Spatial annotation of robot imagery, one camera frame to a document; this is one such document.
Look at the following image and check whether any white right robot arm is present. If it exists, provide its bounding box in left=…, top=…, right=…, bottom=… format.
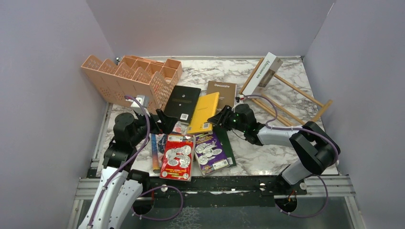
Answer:
left=207, top=104, right=341, bottom=194

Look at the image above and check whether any dark green thin book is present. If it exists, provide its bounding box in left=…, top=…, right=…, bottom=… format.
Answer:
left=213, top=126, right=237, bottom=167

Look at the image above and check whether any wooden book rack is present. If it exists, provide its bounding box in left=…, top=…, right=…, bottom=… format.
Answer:
left=245, top=57, right=332, bottom=127

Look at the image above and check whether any red comic paperback book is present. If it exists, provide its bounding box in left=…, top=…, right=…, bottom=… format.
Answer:
left=160, top=134, right=195, bottom=182

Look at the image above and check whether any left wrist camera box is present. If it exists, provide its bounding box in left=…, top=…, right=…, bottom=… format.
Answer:
left=128, top=95, right=149, bottom=115

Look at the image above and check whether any Little Women book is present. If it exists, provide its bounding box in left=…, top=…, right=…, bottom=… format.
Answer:
left=156, top=122, right=187, bottom=150

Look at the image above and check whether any brown Decorate Furniture book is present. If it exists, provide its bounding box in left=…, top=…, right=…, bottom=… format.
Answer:
left=206, top=81, right=237, bottom=114

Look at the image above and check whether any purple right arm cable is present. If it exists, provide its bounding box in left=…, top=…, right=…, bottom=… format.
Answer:
left=237, top=94, right=339, bottom=219

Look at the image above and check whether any blue Jane Eyre book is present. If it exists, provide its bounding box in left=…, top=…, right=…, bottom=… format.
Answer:
left=151, top=134, right=168, bottom=174

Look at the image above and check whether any black hardcover book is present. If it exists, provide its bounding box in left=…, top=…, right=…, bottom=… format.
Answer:
left=164, top=85, right=201, bottom=125

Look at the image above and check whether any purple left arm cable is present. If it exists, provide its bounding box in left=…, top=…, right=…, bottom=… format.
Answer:
left=86, top=95, right=184, bottom=229

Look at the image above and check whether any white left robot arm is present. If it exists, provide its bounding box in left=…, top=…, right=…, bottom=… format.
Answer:
left=79, top=109, right=178, bottom=229

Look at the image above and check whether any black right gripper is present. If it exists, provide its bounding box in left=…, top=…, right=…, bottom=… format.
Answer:
left=207, top=104, right=247, bottom=133

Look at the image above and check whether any peach plastic file organizer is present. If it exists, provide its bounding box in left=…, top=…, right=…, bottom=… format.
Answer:
left=81, top=55, right=183, bottom=114

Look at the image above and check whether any white Afternoon Tea book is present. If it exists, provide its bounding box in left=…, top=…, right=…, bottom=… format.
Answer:
left=240, top=52, right=283, bottom=96

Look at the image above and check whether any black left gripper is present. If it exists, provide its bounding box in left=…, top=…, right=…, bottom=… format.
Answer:
left=131, top=108, right=179, bottom=146

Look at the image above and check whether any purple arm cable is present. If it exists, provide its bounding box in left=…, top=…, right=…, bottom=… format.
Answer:
left=86, top=95, right=184, bottom=229
left=237, top=94, right=339, bottom=219

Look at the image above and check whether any purple comic paperback book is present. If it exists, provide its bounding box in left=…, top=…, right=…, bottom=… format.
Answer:
left=194, top=132, right=230, bottom=176

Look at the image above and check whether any yellow Little Prince book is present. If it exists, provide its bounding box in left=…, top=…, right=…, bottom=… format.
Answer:
left=187, top=92, right=220, bottom=135

